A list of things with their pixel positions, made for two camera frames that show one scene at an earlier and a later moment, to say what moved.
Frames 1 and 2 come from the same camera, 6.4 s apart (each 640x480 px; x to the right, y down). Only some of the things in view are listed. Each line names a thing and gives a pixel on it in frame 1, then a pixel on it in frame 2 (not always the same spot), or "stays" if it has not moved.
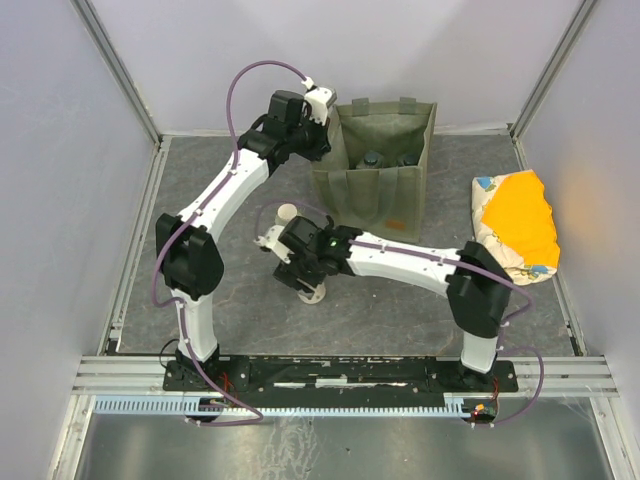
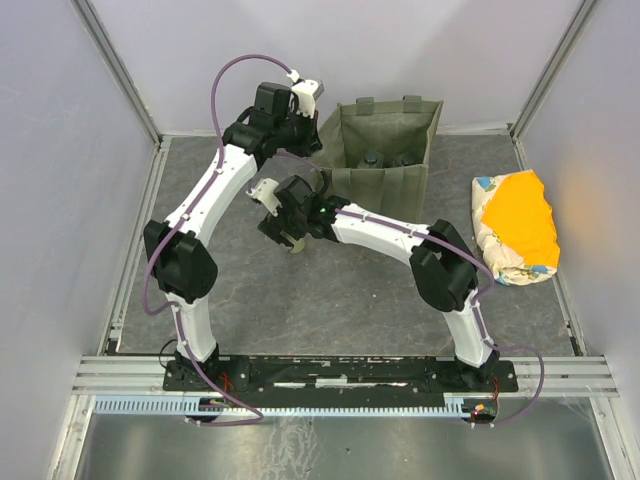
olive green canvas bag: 371,183 stays
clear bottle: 372,159 stays
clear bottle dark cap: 408,160 stays
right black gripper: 290,273 -> 271,226
